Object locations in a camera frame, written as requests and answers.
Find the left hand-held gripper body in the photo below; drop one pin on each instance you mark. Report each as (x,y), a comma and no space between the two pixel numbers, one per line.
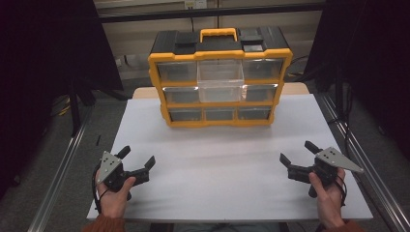
(109,166)

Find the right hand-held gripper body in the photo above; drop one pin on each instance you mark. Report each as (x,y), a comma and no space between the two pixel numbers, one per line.
(332,159)

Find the person's left hand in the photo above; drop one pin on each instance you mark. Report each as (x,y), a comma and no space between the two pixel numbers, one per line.
(112,201)

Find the person's right hand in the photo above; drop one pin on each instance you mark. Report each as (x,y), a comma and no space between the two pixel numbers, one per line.
(330,203)

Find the small clear plastic drawer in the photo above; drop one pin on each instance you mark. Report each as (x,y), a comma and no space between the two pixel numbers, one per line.
(219,114)
(186,115)
(254,113)

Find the white table cover sheet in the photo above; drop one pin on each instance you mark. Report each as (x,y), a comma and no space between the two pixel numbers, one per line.
(209,161)

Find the black metal stand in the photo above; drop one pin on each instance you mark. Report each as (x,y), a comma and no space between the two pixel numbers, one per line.
(339,93)
(74,112)

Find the black curtain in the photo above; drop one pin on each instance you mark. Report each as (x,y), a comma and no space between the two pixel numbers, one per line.
(370,48)
(38,64)

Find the yellow black organizer cabinet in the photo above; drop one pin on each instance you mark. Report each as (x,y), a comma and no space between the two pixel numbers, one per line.
(180,42)

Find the black horizontal bar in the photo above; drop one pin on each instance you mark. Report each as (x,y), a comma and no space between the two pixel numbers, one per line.
(161,15)

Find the aluminium frame rail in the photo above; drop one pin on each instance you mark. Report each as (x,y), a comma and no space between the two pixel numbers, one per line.
(61,174)
(375,183)

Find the white wall outlet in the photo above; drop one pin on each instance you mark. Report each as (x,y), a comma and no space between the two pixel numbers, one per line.
(195,4)

